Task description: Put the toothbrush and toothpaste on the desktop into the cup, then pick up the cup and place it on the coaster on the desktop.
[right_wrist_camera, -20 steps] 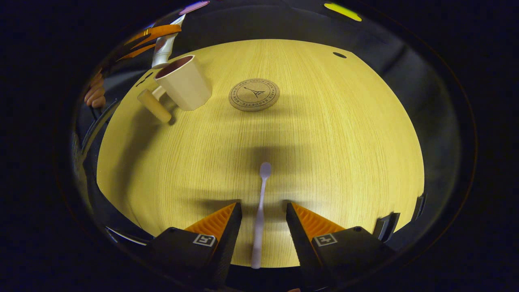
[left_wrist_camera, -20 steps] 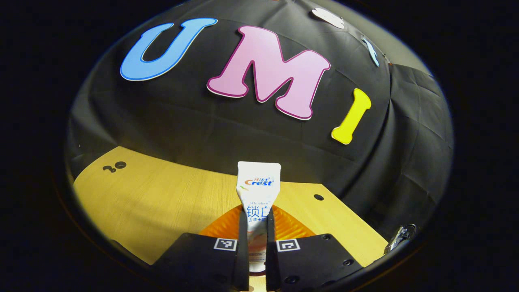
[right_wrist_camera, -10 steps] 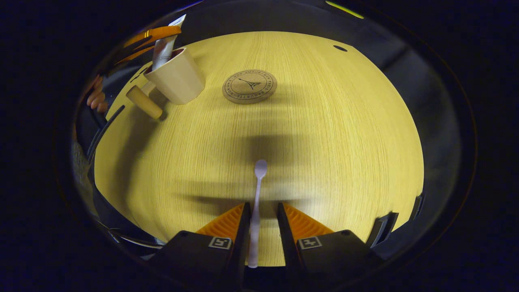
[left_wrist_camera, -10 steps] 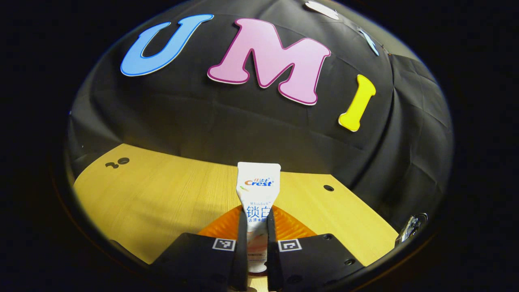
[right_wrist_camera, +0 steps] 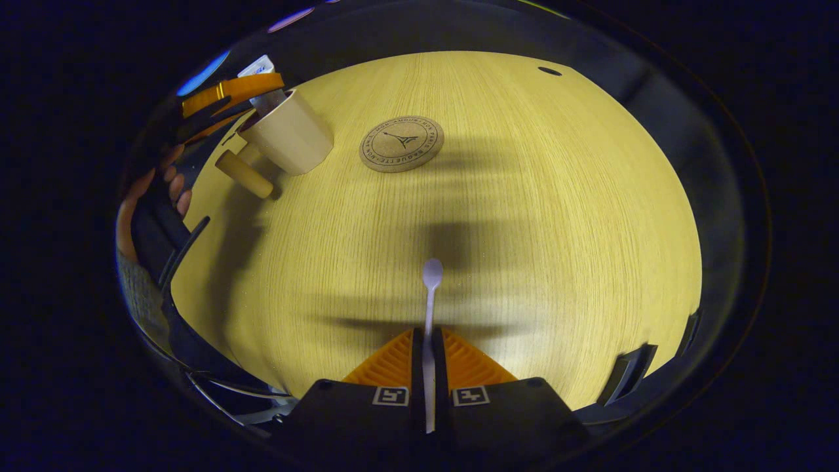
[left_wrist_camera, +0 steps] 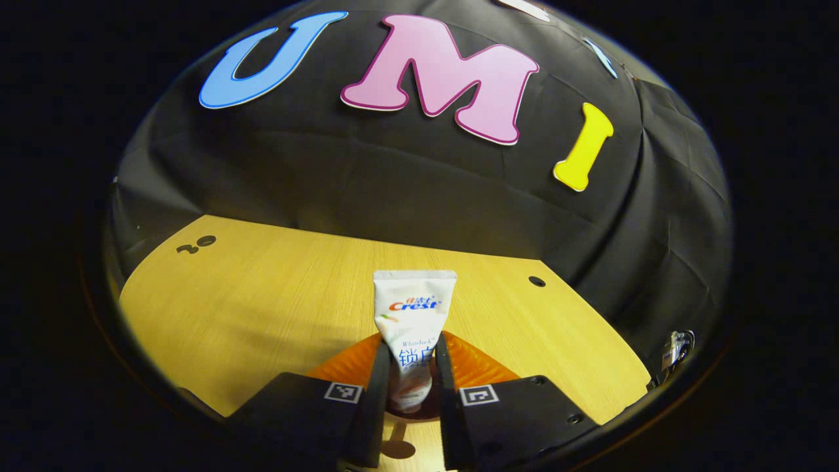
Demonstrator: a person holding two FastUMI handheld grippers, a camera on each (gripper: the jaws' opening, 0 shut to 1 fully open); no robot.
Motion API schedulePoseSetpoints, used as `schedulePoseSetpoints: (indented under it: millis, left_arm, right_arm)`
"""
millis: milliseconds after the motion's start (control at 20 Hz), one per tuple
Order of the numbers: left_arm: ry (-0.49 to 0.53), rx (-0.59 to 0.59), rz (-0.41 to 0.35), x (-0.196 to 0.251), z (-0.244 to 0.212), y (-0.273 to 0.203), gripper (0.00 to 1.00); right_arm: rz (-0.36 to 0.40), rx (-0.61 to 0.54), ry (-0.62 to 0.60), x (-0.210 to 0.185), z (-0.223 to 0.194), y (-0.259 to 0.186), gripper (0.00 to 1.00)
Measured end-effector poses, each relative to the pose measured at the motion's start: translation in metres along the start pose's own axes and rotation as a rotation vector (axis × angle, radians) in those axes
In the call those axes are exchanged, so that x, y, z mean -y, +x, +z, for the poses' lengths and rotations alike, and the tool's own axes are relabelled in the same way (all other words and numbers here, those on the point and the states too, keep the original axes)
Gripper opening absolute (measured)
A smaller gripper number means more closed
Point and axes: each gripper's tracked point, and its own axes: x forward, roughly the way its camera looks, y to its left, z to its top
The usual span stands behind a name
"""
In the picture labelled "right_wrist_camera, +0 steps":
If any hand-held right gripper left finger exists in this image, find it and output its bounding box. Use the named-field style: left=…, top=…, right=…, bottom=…
left=282, top=328, right=427, bottom=461

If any white toothpaste tube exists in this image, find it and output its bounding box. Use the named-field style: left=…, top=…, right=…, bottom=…
left=237, top=55, right=289, bottom=119

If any round cork coaster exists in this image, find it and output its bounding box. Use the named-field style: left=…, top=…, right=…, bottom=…
left=359, top=116, right=445, bottom=174

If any pale pink toothbrush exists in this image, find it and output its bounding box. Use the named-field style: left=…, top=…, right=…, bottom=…
left=421, top=258, right=444, bottom=433

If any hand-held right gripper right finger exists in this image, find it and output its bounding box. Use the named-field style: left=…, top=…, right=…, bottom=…
left=433, top=327, right=592, bottom=461

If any beige cup with handle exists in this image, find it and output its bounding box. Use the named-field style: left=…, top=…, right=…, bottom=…
left=215, top=88, right=335, bottom=199

